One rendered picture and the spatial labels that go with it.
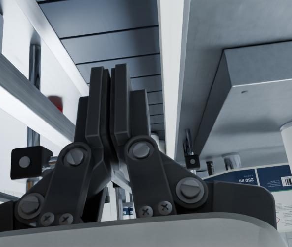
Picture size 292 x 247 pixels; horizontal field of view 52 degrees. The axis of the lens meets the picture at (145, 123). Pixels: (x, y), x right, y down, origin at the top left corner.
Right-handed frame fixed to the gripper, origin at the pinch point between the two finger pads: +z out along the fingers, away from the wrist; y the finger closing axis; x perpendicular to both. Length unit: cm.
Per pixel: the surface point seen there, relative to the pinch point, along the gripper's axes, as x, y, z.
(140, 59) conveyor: -6.8, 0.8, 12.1
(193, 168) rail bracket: -45, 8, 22
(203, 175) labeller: -74, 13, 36
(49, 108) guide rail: -1.1, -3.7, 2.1
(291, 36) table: -12.3, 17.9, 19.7
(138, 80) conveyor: -10.5, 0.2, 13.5
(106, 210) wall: -454, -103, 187
